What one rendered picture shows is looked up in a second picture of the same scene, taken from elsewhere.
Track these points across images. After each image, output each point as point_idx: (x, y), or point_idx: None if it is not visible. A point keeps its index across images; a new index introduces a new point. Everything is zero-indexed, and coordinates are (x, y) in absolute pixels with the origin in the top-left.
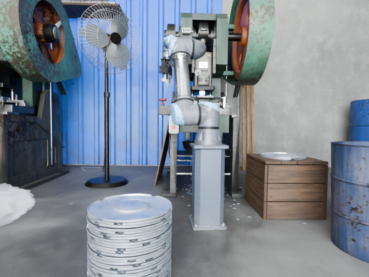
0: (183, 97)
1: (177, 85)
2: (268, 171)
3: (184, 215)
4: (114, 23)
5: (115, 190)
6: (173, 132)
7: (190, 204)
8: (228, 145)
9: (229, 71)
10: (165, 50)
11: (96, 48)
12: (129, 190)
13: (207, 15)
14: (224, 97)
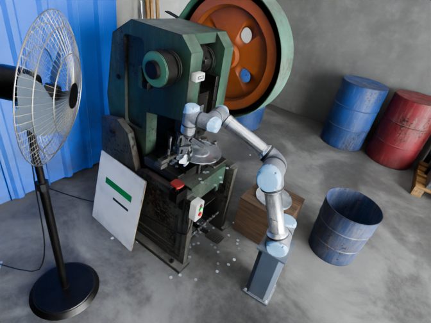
0: (287, 235)
1: (279, 223)
2: None
3: (235, 290)
4: (69, 66)
5: (111, 297)
6: (197, 218)
7: (215, 268)
8: None
9: None
10: (191, 127)
11: (52, 137)
12: (126, 284)
13: (209, 35)
14: (216, 143)
